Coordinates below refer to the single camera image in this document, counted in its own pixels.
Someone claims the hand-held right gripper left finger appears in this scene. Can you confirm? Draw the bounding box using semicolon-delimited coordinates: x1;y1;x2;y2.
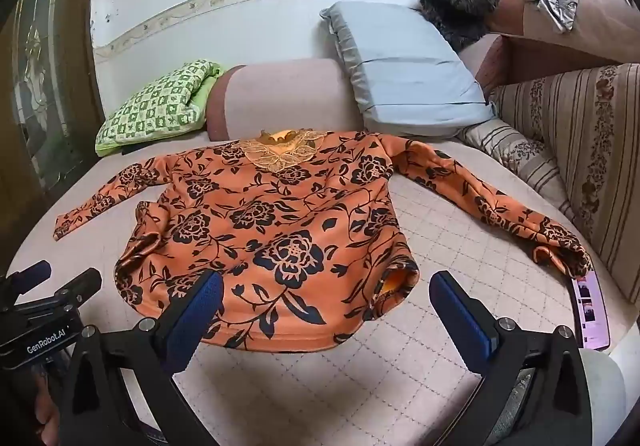
59;269;224;446

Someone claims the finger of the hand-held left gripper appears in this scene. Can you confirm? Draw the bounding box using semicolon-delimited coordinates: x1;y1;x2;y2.
0;260;53;299
19;268;103;323

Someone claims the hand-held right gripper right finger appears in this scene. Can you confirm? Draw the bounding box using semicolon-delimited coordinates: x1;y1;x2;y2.
429;270;594;446

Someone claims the orange floral shirt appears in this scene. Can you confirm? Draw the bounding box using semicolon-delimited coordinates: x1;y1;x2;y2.
54;128;595;355

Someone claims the person's left hand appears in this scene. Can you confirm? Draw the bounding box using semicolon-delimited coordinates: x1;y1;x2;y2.
31;370;65;433

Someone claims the smartphone with lit screen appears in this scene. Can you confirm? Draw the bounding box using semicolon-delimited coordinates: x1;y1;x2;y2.
571;270;612;352

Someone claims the small striped floral cushion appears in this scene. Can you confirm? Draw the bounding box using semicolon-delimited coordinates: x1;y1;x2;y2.
457;118;577;217

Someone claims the wooden door with glass pane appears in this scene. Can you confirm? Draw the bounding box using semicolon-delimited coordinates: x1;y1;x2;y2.
0;0;107;231

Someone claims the green checked blanket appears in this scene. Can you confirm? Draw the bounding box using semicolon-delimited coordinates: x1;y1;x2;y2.
95;58;229;158

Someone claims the large striped floral cushion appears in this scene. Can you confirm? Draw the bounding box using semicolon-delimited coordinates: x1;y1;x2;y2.
492;62;640;277

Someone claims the light blue pillow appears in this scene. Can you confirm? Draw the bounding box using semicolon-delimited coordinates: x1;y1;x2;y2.
319;0;499;139

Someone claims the black fur hooded coat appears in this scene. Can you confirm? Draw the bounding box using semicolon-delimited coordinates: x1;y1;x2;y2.
417;0;527;52

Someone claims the pink sofa backrest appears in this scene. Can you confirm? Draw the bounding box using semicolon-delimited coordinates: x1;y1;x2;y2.
474;0;640;87

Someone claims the grey crumpled cloth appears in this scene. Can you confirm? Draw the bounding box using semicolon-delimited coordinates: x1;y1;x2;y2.
529;0;589;36

